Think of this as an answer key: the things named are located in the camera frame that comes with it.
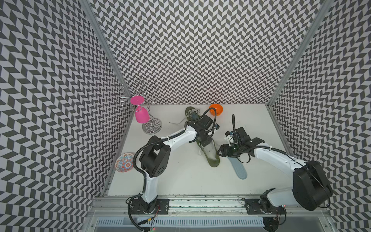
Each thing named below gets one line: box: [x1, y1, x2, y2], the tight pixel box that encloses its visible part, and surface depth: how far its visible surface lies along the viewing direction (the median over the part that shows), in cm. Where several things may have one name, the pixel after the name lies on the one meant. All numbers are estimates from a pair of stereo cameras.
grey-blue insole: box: [227, 156, 248, 180], surface depth 87 cm
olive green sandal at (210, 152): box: [195, 137, 220, 168], surface depth 90 cm
